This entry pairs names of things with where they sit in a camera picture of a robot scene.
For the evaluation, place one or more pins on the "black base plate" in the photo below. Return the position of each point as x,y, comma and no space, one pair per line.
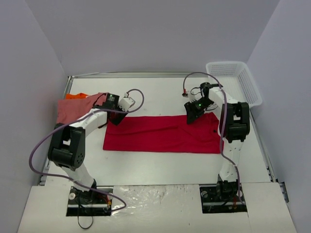
212,203
88,204

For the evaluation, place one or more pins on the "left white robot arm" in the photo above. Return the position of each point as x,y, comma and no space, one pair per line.
68,145

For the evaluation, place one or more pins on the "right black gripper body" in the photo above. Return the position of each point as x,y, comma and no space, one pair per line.
192,112

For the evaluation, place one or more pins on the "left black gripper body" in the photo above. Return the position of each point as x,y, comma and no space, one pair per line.
115,116

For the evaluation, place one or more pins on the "pink folded t-shirt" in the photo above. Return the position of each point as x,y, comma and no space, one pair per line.
71,110

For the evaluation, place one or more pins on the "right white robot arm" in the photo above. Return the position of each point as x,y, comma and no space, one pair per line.
233,128

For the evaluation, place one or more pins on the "white plastic basket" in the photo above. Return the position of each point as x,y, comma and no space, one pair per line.
237,80

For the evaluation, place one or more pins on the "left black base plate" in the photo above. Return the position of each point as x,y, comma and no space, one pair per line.
88,204

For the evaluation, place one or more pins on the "red t-shirt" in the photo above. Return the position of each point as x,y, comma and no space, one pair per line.
164,134

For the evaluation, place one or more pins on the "orange folded t-shirt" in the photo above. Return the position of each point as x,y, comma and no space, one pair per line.
76,96

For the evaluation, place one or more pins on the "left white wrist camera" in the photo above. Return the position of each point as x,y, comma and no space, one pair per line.
126,103

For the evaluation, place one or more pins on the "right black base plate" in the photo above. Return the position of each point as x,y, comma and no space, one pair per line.
212,203

